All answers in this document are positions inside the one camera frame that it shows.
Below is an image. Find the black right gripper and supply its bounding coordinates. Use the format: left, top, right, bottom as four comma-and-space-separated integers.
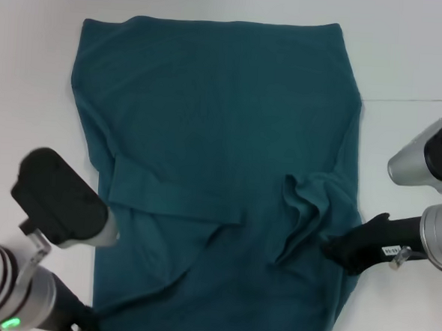
318, 208, 426, 281

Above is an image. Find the teal blue shirt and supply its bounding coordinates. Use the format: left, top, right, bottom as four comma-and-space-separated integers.
55, 7, 376, 331

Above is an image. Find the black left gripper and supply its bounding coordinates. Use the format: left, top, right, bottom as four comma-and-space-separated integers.
32, 272, 106, 331

